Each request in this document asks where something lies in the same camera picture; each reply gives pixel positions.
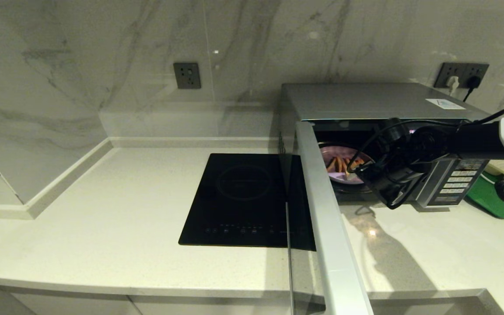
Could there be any dark glass microwave door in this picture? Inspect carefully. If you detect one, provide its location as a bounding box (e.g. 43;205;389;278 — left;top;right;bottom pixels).
285;121;374;315

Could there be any silver Panasonic microwave oven body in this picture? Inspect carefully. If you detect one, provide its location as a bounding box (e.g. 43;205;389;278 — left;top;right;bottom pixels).
277;83;493;210

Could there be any grey single wall socket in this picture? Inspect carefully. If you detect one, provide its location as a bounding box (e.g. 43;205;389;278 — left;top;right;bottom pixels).
173;63;202;90

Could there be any black induction cooktop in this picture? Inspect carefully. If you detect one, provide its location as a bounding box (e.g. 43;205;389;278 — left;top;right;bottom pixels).
178;153;288;248

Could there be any lavender round plate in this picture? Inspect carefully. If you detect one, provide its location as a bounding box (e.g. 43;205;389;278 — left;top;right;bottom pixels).
321;147;368;184

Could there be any white base cabinet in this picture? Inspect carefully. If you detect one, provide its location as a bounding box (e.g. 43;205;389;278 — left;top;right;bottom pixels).
0;283;504;315

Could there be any green plastic tray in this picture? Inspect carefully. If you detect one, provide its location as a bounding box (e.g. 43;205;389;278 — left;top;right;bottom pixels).
465;172;504;219

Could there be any black power plug with cable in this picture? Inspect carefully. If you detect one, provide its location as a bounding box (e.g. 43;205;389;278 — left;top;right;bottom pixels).
463;77;482;103

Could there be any grey double wall socket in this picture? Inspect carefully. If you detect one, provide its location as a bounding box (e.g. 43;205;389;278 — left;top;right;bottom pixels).
434;63;490;89

